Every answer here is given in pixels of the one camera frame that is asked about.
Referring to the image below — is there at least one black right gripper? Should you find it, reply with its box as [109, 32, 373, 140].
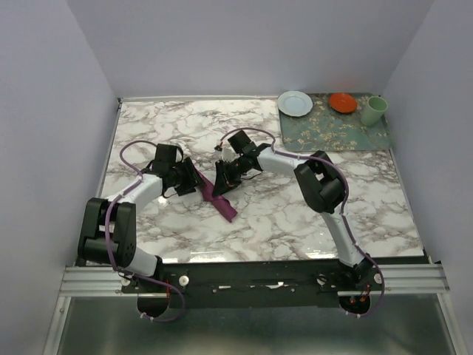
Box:
[211, 156, 248, 198]

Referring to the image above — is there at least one purple cloth napkin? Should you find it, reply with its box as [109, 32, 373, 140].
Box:
[198, 172, 237, 223]

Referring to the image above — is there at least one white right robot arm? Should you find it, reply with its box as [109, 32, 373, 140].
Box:
[212, 129, 374, 290]

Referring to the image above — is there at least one light blue plate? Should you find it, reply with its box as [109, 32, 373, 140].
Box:
[277, 90, 313, 118]

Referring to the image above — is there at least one floral green tray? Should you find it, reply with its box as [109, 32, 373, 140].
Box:
[279, 92, 392, 152]

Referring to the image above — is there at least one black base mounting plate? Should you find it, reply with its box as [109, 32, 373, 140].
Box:
[121, 258, 389, 310]

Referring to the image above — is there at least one orange bowl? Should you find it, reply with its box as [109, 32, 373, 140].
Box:
[329, 92, 358, 114]

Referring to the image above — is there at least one green cup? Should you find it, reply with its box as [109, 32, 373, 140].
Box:
[361, 96, 388, 126]

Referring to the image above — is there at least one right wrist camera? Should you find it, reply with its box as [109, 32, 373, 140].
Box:
[214, 145, 235, 162]

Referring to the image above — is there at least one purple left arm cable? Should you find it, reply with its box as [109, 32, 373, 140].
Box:
[105, 140, 187, 322]

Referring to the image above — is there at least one aluminium frame rail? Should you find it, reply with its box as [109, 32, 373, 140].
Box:
[59, 264, 450, 298]

